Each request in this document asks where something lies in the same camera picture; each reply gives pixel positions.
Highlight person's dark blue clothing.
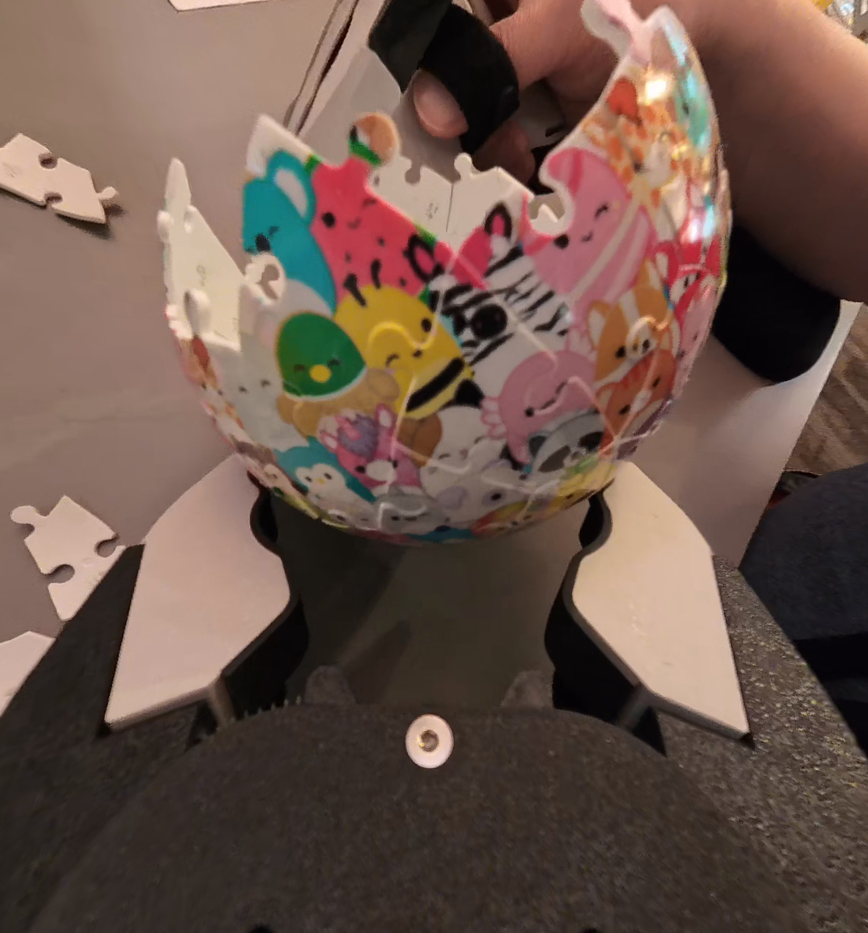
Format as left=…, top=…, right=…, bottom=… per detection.
left=740, top=455, right=868, bottom=781

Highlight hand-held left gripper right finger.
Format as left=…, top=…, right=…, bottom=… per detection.
left=546, top=463, right=753, bottom=739

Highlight person's right hand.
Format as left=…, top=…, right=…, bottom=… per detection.
left=412, top=0, right=618, bottom=187

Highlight person's right forearm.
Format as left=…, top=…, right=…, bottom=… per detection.
left=685, top=0, right=868, bottom=319

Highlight half-built puzzle ball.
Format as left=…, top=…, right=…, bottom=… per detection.
left=157, top=0, right=733, bottom=544

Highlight white puzzle piece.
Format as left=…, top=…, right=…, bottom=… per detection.
left=10, top=496, right=126, bottom=622
left=0, top=630, right=57, bottom=742

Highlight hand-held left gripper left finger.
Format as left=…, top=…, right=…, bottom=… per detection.
left=104, top=455, right=308, bottom=732

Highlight joined white puzzle pieces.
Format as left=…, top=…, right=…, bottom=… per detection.
left=0, top=131, right=119, bottom=225

